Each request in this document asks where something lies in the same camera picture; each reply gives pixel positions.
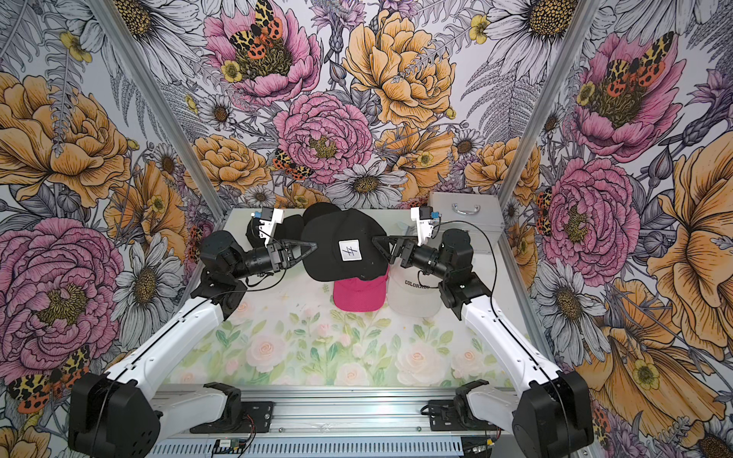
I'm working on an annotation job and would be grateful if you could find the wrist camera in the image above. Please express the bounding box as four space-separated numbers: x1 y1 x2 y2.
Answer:
251 207 284 245
410 205 442 246

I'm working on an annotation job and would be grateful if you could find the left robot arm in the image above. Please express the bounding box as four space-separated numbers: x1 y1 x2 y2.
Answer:
68 231 317 457

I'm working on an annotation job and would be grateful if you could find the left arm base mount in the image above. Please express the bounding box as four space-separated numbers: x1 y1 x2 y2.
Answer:
189 382 275 434

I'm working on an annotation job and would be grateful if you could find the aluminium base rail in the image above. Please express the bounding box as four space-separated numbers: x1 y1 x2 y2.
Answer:
96 385 602 458

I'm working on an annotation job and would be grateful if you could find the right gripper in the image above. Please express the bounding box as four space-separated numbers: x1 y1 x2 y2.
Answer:
371 235 452 280

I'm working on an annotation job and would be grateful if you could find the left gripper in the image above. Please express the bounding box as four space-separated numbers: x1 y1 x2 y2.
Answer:
231 237 319 278

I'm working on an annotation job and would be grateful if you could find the black cap with white logo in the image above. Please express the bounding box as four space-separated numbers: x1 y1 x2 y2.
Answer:
302 209 387 282

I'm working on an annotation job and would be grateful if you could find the silver first aid case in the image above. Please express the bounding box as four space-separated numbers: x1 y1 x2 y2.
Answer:
429 192 506 254

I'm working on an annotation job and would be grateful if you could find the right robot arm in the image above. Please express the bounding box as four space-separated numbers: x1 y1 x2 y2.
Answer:
372 229 595 457

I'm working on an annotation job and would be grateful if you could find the white Colorado cap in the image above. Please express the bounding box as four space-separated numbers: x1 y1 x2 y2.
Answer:
387 264 443 318

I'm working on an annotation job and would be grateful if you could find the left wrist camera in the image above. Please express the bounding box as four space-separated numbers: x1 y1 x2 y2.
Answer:
251 207 284 245

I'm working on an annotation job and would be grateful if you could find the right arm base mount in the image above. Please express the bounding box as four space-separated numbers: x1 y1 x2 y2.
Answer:
420 379 501 432

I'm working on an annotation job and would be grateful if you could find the floral table mat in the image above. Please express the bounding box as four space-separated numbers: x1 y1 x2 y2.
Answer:
166 272 512 387

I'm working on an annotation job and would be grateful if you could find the pink cap back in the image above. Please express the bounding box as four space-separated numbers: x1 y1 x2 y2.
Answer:
333 272 389 313

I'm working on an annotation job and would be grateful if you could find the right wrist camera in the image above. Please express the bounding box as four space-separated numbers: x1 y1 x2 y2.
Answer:
410 205 442 246

